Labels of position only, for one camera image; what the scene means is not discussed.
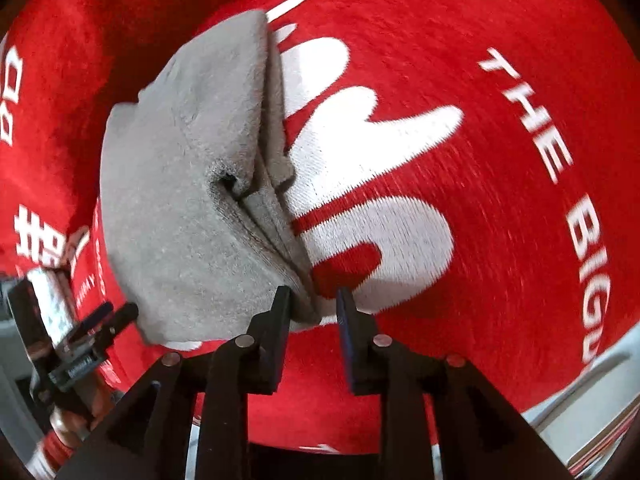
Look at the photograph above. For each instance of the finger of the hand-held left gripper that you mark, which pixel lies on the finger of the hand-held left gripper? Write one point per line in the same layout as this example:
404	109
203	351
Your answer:
97	316
120	321

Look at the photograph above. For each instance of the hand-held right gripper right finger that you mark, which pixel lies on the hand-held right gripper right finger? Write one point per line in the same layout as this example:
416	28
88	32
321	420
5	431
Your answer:
352	355

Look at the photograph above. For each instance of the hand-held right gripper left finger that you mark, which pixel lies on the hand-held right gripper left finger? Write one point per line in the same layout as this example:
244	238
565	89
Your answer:
274	355

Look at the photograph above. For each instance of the grey small garment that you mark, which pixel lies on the grey small garment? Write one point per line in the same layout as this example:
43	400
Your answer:
175	185

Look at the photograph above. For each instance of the person's left hand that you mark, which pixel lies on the person's left hand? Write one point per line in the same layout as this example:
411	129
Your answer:
65	430

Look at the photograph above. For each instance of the red printed blanket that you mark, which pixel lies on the red printed blanket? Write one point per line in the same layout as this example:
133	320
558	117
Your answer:
450	285

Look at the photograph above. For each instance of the white panel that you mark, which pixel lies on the white panel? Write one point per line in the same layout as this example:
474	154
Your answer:
595	400

